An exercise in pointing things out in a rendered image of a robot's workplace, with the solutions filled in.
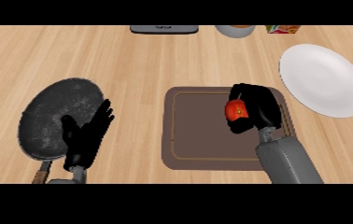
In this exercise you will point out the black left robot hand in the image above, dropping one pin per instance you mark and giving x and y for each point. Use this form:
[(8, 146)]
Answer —
[(84, 137)]

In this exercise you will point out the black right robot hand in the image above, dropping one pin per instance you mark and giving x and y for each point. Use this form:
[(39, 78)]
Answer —
[(259, 104)]

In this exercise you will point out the red tomato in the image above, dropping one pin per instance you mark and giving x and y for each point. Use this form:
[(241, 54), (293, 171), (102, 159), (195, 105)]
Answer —
[(237, 110)]

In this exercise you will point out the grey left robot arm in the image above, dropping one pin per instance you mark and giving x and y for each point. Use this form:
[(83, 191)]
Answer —
[(73, 176)]

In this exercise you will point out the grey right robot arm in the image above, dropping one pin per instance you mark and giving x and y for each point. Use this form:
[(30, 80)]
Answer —
[(285, 159)]

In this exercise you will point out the brown tray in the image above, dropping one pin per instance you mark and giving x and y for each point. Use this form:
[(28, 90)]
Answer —
[(203, 131)]

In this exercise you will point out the white plate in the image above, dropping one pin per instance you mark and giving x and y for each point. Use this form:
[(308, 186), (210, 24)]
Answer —
[(319, 78)]

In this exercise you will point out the dark grey frying pan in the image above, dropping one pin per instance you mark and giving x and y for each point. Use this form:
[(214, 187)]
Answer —
[(58, 118)]

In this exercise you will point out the grey round container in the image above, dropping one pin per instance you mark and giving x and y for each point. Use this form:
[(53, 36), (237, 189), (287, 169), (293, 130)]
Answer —
[(235, 30)]

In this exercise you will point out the colourful box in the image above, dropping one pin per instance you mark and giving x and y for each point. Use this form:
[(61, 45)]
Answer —
[(282, 29)]

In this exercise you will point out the dark grey appliance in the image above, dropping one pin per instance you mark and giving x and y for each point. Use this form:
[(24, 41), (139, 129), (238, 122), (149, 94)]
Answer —
[(164, 29)]

